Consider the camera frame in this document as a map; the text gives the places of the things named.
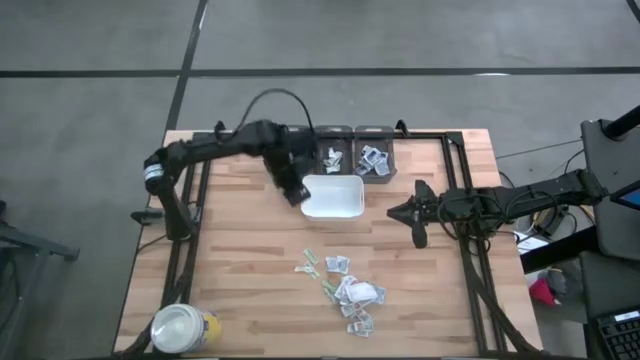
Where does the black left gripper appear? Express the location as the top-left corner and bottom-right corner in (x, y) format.
(263, 134), (312, 208)

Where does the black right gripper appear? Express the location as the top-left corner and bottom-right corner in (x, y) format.
(387, 179), (442, 250)

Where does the white plastic bin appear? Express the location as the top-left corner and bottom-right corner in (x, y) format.
(300, 173), (367, 222)

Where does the dark translucent plastic bin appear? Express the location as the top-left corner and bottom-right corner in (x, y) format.
(269, 124), (318, 184)
(314, 124), (356, 177)
(353, 124), (398, 184)

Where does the white packet small logo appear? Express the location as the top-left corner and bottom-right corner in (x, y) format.
(346, 320), (375, 339)

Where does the white paper sheet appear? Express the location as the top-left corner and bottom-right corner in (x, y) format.
(514, 228), (550, 254)

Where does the black power adapter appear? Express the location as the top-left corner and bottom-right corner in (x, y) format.
(537, 203), (570, 237)

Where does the black desk beam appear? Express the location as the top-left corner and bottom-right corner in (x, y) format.
(519, 232), (601, 274)

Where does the red cloth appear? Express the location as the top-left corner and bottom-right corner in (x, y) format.
(528, 278), (557, 307)

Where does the white canister yellow label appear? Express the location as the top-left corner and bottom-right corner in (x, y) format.
(149, 302), (223, 355)

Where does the grey desk top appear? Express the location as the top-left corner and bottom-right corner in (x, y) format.
(579, 118), (640, 261)

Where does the tablet screen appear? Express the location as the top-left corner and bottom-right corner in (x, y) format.
(609, 180), (640, 211)

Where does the black pole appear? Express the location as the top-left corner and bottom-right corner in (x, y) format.
(602, 105), (640, 141)

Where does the black keyboard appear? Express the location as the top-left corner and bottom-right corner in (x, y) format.
(594, 309), (640, 360)

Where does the grey metal stand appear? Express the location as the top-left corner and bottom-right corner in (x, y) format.
(0, 199), (81, 360)

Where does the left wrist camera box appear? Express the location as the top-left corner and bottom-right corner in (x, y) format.
(292, 130), (319, 169)

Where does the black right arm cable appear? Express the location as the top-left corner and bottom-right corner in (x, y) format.
(435, 189), (559, 241)

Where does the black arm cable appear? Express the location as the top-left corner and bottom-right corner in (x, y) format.
(435, 189), (559, 241)
(238, 88), (317, 137)

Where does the black aluminium table frame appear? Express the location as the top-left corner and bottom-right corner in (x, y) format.
(130, 119), (544, 360)

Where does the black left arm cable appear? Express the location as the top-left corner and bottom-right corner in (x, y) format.
(238, 88), (317, 137)

